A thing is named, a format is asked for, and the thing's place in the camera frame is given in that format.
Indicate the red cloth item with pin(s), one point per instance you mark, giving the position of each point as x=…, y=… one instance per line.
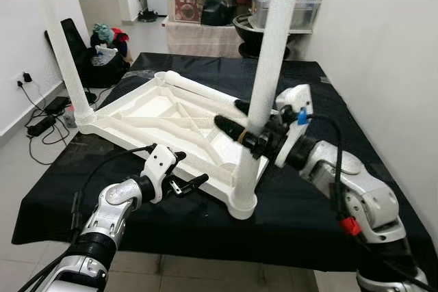
x=122, y=34

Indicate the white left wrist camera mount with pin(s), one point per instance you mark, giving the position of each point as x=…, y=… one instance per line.
x=161, y=165

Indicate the clear plastic storage container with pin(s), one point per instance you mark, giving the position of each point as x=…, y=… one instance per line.
x=306, y=13

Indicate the white plastic wrapper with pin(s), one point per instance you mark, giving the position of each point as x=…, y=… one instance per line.
x=104, y=55

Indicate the black tablecloth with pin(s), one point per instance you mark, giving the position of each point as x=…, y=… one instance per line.
x=171, y=237

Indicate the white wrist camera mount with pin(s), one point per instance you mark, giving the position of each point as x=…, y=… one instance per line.
x=298, y=97
x=161, y=165

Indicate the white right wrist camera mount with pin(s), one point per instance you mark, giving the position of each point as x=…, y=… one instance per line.
x=298, y=97

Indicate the black power adapter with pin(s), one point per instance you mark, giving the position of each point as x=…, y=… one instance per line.
x=56, y=104
x=41, y=124

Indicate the black wok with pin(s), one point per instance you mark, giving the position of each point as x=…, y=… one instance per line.
x=245, y=32

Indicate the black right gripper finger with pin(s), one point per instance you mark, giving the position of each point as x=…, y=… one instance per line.
x=242, y=107
x=231, y=128

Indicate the white plastic table leg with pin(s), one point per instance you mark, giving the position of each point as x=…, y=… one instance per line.
x=198, y=90
x=270, y=59
x=61, y=52

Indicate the small black floor item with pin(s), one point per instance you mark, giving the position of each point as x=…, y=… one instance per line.
x=147, y=15

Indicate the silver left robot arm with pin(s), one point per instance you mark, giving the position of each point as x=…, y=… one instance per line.
x=113, y=203

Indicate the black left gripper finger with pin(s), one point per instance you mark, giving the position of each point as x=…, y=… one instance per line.
x=178, y=157
x=196, y=182

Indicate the black wall plug charger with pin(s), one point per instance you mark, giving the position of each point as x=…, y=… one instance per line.
x=24, y=76

